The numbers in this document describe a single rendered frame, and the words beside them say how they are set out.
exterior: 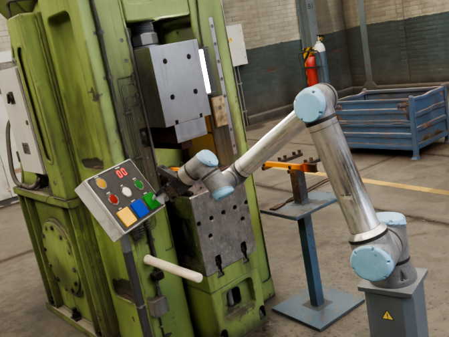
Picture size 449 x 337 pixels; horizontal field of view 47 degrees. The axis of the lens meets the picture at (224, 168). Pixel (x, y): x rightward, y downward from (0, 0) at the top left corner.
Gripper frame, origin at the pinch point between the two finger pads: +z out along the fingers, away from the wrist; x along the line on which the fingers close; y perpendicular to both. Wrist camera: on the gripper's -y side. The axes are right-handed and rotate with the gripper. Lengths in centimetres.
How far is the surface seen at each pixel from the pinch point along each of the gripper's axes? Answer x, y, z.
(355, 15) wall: 987, -96, 27
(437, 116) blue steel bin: 457, 107, -53
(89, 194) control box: -27.0, -15.7, 5.0
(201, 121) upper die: 51, -18, -16
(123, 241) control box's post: -11.6, 7.5, 20.1
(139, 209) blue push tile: -10.9, 1.2, 1.8
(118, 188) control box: -12.8, -11.8, 2.5
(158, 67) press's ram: 33, -50, -25
